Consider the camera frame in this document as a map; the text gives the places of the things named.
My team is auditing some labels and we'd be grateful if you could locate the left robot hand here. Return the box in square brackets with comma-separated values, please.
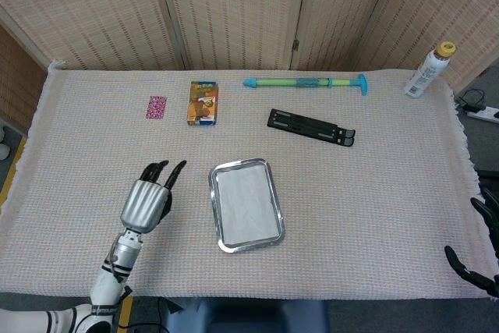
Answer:
[119, 160, 188, 237]

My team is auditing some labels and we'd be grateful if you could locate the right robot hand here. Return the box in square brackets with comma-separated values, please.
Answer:
[444, 187, 499, 299]

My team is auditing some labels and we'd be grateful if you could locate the white sheet of paper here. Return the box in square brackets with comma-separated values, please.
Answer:
[215, 168, 283, 246]

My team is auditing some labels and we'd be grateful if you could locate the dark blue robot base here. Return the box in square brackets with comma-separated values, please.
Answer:
[161, 296, 331, 333]

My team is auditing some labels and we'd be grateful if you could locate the silver metal tray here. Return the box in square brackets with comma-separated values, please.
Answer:
[208, 158, 286, 254]

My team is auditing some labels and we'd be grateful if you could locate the pink patterned card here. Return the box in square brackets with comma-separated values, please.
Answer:
[144, 95, 168, 120]

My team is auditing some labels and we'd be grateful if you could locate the orange card box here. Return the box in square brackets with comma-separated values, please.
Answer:
[186, 81, 220, 127]

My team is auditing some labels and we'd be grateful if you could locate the white floor object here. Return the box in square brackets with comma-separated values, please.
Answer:
[0, 120, 12, 161]

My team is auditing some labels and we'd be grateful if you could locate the beige woven tablecloth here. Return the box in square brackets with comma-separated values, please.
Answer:
[0, 58, 493, 303]

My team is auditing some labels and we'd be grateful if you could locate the white power strip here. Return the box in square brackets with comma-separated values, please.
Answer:
[466, 105, 499, 123]

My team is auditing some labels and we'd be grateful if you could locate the black folding laptop stand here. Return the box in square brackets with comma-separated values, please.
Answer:
[267, 108, 357, 149]

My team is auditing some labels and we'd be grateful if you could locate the green and blue water pump toy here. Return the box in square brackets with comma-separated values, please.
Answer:
[242, 73, 369, 97]

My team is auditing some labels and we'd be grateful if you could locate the white bottle with yellow cap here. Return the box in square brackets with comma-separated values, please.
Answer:
[404, 41, 458, 98]

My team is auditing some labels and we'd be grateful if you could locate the woven folding screen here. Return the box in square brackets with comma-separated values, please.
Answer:
[0, 0, 499, 133]

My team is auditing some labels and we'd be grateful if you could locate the black floor cable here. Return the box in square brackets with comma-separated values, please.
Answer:
[116, 296, 172, 330]

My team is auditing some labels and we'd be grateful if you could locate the black power adapter with cable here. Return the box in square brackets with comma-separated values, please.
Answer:
[455, 87, 487, 112]

